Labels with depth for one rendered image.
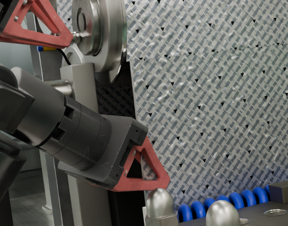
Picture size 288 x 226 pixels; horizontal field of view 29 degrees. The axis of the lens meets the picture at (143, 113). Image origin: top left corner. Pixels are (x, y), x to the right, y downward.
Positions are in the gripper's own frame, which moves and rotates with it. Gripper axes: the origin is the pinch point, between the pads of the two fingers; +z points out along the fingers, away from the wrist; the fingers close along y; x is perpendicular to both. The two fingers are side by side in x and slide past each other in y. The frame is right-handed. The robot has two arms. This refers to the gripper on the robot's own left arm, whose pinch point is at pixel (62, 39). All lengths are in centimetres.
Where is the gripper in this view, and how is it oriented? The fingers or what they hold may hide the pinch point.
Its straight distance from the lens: 64.9
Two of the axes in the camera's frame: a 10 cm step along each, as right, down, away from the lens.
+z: 8.1, 4.5, 3.8
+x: 4.1, -8.9, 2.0
